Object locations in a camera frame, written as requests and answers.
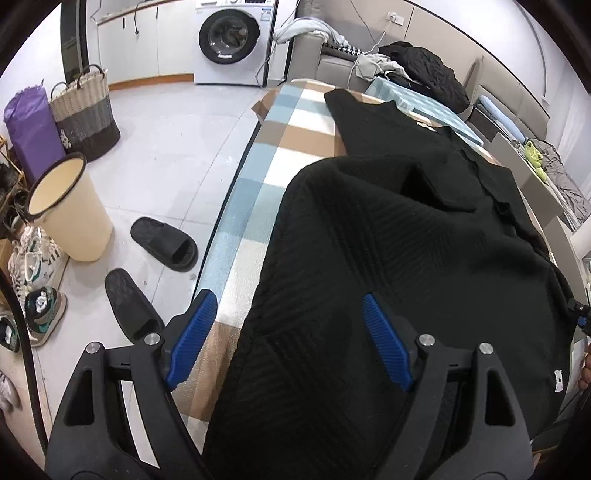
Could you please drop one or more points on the black knit sweater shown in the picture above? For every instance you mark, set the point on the black knit sweater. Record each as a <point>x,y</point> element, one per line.
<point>369,230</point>

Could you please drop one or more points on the cream waste bin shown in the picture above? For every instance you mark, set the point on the cream waste bin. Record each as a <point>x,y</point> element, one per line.
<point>74,221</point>

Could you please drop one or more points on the white green sneaker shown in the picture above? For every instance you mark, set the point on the white green sneaker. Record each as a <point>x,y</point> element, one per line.
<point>37,263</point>

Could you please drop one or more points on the grey teal sneaker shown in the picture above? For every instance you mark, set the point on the grey teal sneaker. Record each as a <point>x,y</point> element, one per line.
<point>44,314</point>

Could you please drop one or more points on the person's right hand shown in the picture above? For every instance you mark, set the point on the person's right hand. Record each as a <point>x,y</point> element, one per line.
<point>586,374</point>

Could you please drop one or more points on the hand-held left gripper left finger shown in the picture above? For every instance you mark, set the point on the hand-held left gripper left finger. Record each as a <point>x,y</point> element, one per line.
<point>191,339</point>

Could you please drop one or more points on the light blue checked cloth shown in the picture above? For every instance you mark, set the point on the light blue checked cloth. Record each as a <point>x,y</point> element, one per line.
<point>429,113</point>

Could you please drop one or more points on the white washing machine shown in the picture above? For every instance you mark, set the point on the white washing machine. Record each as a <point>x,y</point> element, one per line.
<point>231,41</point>

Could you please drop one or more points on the grey crumpled blanket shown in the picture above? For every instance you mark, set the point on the grey crumpled blanket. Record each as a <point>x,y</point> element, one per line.
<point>565,177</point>

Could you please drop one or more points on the purple bag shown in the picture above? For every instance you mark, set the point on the purple bag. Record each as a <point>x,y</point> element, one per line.
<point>32,134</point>

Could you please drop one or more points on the white grey cloth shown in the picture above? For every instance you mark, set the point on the white grey cloth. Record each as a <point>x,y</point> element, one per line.
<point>309,28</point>

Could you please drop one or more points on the green plush toy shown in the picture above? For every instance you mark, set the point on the green plush toy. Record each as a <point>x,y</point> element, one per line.
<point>535,159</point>

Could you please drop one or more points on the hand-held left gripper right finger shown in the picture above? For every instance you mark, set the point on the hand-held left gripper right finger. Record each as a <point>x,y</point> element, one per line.
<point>385,341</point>

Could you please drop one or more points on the light blue folded towel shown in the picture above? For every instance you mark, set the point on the light blue folded towel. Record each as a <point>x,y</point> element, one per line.
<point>501,115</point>

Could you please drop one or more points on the grey sofa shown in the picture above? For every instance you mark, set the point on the grey sofa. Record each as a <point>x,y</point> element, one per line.
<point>307,60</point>

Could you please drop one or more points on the blue brown checked blanket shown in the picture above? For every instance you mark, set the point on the blue brown checked blanket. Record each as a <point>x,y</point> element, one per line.
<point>258,184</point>

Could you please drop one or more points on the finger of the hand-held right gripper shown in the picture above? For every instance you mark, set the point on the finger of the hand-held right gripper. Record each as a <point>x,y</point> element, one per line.
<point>581,314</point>

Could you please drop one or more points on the black quilted jacket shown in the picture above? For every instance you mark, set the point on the black quilted jacket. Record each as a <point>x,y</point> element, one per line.
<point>429,74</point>

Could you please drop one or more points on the woven laundry basket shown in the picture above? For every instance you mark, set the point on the woven laundry basket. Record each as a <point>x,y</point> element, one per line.
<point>83,115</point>

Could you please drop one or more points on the white floor cabinets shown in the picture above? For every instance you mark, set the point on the white floor cabinets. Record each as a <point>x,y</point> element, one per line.
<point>138,46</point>

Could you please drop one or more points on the black white checkered pillow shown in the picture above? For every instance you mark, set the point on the black white checkered pillow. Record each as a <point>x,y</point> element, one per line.
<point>341,48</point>

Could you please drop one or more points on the white wall socket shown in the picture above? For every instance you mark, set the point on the white wall socket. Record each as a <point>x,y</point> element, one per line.
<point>395,18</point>

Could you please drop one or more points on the light grey hoodie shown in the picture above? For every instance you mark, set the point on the light grey hoodie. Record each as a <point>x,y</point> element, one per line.
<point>374,67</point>

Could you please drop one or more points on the black slipper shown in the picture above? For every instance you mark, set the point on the black slipper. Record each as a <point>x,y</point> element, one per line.
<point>129,304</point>
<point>164,244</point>

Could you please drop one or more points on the grey ottoman block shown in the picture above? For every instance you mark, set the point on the grey ottoman block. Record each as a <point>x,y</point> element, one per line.
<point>526,184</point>

